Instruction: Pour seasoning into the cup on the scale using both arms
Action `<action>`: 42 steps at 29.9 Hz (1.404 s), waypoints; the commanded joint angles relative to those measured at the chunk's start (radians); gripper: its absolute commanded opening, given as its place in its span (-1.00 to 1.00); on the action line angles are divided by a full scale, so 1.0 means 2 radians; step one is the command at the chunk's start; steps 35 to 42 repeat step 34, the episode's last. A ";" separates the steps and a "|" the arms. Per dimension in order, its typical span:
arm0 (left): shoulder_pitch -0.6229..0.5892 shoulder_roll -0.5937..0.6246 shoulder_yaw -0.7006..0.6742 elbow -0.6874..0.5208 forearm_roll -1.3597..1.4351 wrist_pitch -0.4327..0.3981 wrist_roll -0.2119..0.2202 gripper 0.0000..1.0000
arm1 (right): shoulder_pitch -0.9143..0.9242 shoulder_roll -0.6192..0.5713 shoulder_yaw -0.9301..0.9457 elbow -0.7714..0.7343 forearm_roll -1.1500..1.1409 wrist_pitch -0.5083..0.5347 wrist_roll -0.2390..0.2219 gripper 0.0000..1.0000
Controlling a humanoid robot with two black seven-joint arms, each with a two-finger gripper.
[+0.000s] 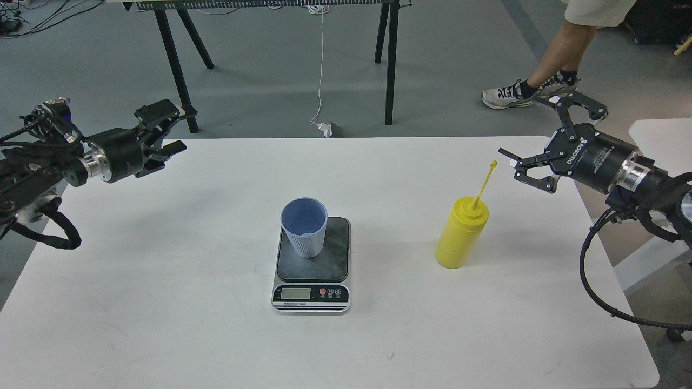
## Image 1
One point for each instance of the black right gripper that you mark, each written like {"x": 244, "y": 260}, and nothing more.
{"x": 589, "y": 154}

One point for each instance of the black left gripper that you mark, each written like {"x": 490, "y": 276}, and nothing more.
{"x": 121, "y": 150}

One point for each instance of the yellow squeeze bottle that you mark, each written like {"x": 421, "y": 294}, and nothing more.
{"x": 465, "y": 224}

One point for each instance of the blue plastic cup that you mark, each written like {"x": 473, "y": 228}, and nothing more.
{"x": 304, "y": 221}

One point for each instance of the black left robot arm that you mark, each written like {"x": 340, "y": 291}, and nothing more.
{"x": 49, "y": 149}

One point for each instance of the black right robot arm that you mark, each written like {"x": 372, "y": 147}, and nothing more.
{"x": 636, "y": 189}

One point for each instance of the digital kitchen scale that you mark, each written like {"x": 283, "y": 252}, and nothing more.
{"x": 318, "y": 285}

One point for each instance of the white grey sneaker far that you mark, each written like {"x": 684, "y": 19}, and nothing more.
{"x": 562, "y": 83}

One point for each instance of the white grey sneaker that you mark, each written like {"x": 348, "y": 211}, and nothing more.
{"x": 562, "y": 83}
{"x": 517, "y": 95}

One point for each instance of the white grey sneaker near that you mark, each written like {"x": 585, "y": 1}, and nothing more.
{"x": 517, "y": 95}

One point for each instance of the person legs beige shorts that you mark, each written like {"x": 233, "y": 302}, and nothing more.
{"x": 582, "y": 19}

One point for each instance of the power adapter on floor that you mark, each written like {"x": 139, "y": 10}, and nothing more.
{"x": 331, "y": 130}

